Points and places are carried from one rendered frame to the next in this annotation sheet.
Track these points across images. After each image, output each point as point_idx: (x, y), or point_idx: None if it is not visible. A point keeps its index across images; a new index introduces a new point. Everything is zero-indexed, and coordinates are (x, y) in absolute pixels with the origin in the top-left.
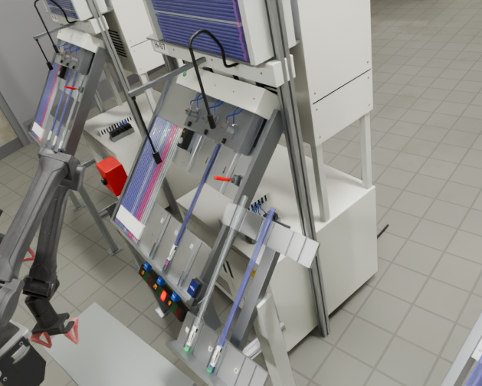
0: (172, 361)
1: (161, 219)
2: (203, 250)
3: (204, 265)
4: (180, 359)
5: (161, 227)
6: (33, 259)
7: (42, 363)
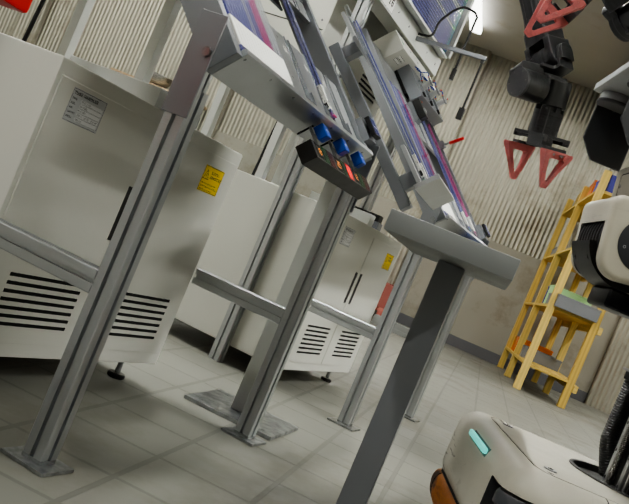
0: (198, 482)
1: (283, 47)
2: (331, 86)
3: (342, 106)
4: (190, 472)
5: (292, 62)
6: (531, 34)
7: (587, 136)
